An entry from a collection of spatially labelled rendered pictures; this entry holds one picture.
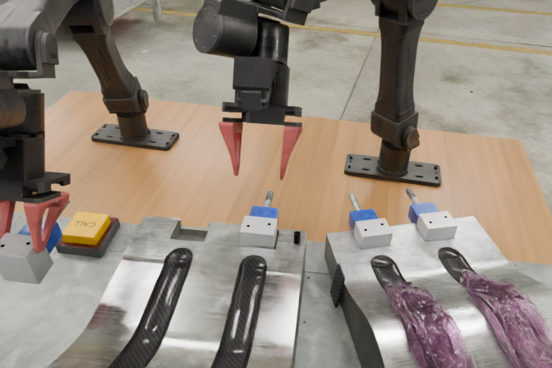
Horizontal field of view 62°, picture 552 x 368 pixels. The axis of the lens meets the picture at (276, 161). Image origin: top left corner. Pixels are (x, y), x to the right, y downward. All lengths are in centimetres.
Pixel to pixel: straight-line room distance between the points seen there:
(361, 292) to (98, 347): 35
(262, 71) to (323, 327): 38
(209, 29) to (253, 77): 9
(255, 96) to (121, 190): 52
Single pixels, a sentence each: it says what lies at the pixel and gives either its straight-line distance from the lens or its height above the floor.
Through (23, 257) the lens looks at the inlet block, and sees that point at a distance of 65.
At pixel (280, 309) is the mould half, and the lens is 62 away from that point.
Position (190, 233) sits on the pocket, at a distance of 75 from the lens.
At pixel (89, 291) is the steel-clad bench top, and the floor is 80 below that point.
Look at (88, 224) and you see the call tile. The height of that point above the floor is 84.
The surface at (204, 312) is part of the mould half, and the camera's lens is 62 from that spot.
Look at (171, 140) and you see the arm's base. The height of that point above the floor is 81.
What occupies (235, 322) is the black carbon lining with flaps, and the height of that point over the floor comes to 88.
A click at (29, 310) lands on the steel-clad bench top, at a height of 80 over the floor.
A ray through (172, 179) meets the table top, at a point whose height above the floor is 80.
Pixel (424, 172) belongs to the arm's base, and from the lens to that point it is 101.
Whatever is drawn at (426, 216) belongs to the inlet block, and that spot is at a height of 88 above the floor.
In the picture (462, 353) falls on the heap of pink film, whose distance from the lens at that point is 60.
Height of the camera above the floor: 138
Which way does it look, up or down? 35 degrees down
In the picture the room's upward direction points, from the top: straight up
